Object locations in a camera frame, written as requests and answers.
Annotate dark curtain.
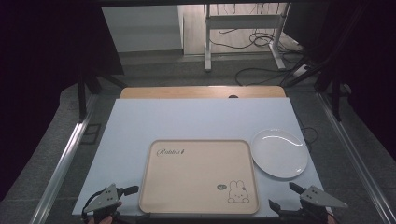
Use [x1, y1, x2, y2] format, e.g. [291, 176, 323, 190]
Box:
[283, 0, 396, 162]
[0, 0, 125, 202]

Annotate white power strip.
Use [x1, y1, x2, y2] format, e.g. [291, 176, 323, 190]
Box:
[291, 63, 310, 78]

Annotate white metal desk frame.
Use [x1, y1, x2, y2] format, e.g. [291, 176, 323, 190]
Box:
[203, 3, 291, 73]

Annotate white table cover board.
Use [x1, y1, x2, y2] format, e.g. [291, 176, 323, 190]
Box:
[72, 97, 325, 217]

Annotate person's left hand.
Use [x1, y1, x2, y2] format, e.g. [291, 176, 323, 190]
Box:
[87, 201, 123, 224]

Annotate black floor cables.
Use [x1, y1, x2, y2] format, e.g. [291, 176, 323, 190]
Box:
[207, 3, 316, 88]

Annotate white round plate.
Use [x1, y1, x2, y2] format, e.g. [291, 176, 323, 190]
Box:
[250, 128, 309, 179]

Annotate black metal stand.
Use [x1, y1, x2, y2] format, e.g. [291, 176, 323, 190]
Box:
[76, 69, 129, 123]
[281, 46, 347, 123]

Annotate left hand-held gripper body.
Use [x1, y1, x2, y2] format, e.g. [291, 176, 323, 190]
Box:
[81, 183, 125, 224]

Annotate thin black cable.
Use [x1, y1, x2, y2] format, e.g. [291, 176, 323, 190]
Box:
[295, 115, 319, 154]

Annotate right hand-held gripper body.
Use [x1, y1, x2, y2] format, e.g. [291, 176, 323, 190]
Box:
[279, 185, 349, 224]

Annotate beige rabbit print tray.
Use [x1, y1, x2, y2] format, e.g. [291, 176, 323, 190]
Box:
[138, 138, 261, 216]

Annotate silver metal rail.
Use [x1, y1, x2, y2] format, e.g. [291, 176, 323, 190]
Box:
[315, 91, 396, 224]
[28, 92, 99, 224]

